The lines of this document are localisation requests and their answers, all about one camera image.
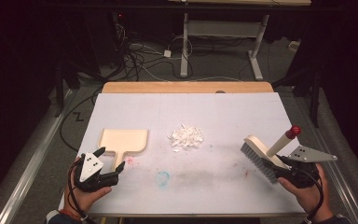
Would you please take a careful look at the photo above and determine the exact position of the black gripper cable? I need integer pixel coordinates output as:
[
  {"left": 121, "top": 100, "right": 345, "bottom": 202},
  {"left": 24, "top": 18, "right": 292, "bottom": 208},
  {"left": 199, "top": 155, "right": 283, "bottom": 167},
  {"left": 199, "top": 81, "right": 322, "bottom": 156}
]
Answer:
[
  {"left": 66, "top": 159, "right": 90, "bottom": 224},
  {"left": 304, "top": 169, "right": 325, "bottom": 224}
]

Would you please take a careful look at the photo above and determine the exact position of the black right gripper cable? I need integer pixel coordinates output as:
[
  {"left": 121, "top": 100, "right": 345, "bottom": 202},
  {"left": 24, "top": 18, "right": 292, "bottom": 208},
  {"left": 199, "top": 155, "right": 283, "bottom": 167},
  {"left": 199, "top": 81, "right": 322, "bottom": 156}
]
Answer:
[{"left": 304, "top": 169, "right": 325, "bottom": 224}]

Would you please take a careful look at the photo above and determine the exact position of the metal floor rail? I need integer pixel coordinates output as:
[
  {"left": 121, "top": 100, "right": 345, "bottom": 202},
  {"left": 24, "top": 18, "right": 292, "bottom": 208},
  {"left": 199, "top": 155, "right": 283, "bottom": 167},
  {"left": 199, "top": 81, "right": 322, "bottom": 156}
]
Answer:
[
  {"left": 318, "top": 130, "right": 358, "bottom": 224},
  {"left": 0, "top": 89, "right": 77, "bottom": 224}
]

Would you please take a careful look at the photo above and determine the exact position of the pile of white paper scraps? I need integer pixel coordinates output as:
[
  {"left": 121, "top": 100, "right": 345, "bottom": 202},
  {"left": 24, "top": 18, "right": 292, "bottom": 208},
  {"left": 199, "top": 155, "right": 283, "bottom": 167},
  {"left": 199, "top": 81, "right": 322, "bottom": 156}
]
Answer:
[{"left": 166, "top": 123, "right": 205, "bottom": 154}]

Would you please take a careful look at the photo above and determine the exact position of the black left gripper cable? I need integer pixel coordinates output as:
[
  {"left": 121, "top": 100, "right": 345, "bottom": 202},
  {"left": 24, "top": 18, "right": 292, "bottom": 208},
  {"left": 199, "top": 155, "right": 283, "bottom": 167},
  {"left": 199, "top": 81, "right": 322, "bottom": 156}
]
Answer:
[{"left": 66, "top": 159, "right": 90, "bottom": 224}]

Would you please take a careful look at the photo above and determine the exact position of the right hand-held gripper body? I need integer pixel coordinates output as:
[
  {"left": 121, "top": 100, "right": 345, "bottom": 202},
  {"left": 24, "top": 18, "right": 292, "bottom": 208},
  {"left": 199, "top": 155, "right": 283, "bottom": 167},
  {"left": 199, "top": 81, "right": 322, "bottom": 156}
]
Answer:
[{"left": 275, "top": 144, "right": 338, "bottom": 189}]

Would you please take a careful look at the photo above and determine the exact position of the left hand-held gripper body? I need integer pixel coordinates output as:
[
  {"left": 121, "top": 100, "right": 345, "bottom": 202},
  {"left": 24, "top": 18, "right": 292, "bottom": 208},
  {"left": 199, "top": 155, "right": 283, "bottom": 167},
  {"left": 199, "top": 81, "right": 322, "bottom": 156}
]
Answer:
[{"left": 74, "top": 151, "right": 120, "bottom": 193}]

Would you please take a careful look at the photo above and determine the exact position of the white brush with red cap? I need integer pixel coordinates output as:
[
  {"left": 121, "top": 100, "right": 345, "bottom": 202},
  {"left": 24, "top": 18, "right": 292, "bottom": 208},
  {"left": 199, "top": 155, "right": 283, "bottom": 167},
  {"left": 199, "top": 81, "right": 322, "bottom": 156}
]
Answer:
[{"left": 240, "top": 124, "right": 303, "bottom": 185}]

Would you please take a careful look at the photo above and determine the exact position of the white desk frame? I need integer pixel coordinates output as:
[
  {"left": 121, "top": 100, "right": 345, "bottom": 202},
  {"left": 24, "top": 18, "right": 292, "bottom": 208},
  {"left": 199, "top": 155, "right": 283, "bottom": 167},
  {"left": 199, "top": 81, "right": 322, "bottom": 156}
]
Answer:
[{"left": 167, "top": 0, "right": 312, "bottom": 81}]

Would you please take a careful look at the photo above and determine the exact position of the tangle of floor cables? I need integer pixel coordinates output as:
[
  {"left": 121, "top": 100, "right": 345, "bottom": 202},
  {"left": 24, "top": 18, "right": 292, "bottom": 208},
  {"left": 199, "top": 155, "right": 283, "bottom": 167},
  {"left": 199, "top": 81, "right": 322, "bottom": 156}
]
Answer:
[{"left": 111, "top": 12, "right": 200, "bottom": 82}]

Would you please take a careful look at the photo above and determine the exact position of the person's right hand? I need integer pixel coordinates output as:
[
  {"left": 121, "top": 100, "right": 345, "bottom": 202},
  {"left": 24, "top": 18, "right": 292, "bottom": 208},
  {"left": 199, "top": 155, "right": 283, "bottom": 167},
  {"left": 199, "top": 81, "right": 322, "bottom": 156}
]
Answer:
[{"left": 276, "top": 163, "right": 336, "bottom": 222}]

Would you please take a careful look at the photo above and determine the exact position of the person's left hand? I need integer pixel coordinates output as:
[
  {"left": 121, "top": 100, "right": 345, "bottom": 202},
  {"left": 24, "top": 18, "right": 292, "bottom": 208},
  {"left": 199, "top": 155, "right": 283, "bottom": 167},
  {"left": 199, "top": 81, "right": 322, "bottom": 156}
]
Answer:
[{"left": 62, "top": 158, "right": 113, "bottom": 217}]

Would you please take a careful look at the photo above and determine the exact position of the black floor cable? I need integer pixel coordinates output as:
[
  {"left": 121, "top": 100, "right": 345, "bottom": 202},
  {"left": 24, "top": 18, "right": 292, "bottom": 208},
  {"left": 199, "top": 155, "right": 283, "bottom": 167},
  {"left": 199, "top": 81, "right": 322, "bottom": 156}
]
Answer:
[{"left": 59, "top": 88, "right": 104, "bottom": 153}]

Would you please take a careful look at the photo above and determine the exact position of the cream dustpan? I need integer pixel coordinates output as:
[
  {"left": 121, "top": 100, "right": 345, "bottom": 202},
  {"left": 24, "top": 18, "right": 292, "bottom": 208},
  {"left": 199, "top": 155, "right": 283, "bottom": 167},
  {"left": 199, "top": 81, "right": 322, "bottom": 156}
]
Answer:
[{"left": 97, "top": 128, "right": 149, "bottom": 173}]

